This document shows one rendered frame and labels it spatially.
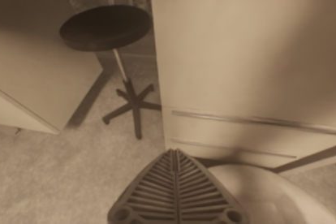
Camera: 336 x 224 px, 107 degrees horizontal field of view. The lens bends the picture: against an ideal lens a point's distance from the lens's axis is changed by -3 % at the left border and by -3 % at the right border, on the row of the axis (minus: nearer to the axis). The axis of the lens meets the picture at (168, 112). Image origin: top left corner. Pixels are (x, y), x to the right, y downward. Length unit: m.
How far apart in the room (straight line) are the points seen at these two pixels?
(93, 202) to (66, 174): 0.25
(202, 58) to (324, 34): 0.15
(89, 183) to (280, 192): 0.87
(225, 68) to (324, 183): 1.04
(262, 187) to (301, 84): 0.34
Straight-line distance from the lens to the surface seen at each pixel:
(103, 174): 0.91
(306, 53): 0.27
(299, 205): 0.58
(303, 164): 0.73
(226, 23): 0.21
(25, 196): 1.15
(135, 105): 0.94
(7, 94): 0.75
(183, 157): 0.16
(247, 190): 0.52
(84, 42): 0.54
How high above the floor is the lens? 0.82
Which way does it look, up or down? 55 degrees down
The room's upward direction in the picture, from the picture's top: 2 degrees counter-clockwise
